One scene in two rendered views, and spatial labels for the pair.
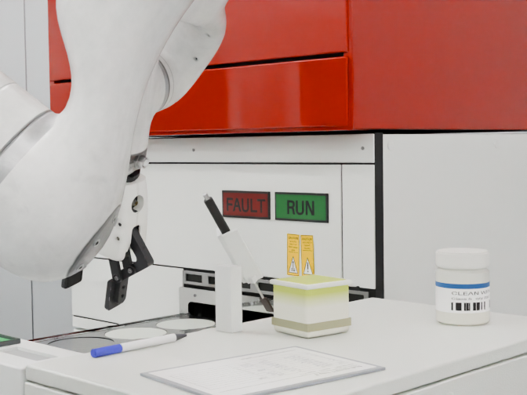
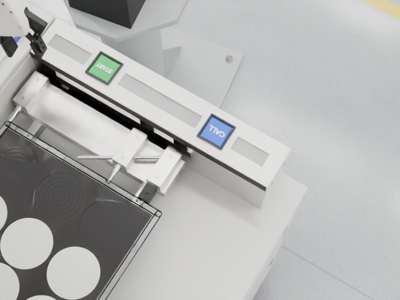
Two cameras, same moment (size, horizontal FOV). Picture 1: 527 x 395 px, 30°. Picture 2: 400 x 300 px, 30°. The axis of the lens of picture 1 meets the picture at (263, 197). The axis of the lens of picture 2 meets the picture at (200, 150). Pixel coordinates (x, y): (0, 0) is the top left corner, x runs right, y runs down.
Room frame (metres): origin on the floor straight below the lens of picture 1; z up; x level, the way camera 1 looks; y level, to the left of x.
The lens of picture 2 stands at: (1.93, 0.36, 2.29)
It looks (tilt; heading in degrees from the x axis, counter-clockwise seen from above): 69 degrees down; 165
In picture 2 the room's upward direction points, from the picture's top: 2 degrees clockwise
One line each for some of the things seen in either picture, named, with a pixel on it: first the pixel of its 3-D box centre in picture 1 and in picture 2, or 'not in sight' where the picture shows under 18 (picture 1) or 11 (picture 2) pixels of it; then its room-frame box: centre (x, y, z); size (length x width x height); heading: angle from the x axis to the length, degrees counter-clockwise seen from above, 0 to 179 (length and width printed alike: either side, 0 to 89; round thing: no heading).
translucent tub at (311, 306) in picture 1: (310, 305); not in sight; (1.24, -0.06, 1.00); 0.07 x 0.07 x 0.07; 37
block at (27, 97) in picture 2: not in sight; (31, 91); (1.20, 0.19, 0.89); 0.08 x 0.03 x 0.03; 136
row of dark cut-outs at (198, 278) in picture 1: (267, 287); not in sight; (1.68, -0.01, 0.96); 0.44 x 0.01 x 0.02; 46
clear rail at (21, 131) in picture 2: not in sight; (81, 167); (1.39, 0.26, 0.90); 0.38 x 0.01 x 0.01; 46
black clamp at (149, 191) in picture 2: not in sight; (147, 193); (1.47, 0.38, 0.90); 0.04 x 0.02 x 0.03; 136
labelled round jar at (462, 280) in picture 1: (462, 286); not in sight; (1.29, -0.26, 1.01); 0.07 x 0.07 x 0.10
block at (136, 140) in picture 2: not in sight; (130, 149); (1.37, 0.36, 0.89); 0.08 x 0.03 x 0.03; 136
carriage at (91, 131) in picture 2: not in sight; (99, 136); (1.31, 0.31, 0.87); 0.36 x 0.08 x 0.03; 46
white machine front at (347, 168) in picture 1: (201, 244); not in sight; (1.81, 0.12, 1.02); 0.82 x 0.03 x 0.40; 46
